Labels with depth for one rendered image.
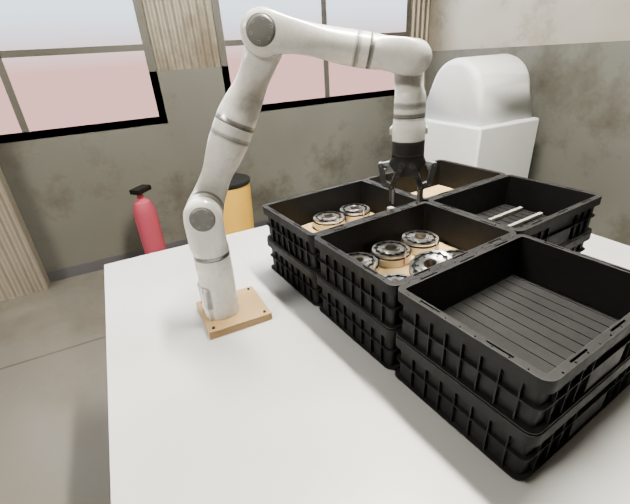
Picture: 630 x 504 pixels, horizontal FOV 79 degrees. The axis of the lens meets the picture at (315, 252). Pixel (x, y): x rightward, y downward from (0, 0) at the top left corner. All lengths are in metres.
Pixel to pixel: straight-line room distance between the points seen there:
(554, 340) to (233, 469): 0.63
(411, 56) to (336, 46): 0.15
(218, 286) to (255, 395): 0.30
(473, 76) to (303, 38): 1.95
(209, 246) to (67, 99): 2.16
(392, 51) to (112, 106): 2.36
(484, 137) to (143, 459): 2.42
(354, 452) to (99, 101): 2.66
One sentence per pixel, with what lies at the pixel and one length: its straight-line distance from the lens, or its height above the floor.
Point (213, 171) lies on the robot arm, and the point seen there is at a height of 1.10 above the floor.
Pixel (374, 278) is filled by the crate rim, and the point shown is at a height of 0.92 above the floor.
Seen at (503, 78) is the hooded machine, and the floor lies 1.13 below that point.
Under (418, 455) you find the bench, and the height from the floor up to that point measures 0.70.
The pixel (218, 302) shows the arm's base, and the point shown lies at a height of 0.78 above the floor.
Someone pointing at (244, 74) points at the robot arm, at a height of 1.30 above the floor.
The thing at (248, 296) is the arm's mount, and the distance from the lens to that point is 1.15.
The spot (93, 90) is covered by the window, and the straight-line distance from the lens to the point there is 3.00.
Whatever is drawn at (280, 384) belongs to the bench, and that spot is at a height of 0.70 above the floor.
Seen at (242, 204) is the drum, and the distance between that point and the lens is 2.81.
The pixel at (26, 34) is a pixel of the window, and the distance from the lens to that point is 3.02.
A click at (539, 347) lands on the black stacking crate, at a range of 0.84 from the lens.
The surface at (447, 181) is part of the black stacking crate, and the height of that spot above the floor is 0.85.
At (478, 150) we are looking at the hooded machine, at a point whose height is 0.74.
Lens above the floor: 1.33
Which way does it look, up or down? 27 degrees down
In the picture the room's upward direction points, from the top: 4 degrees counter-clockwise
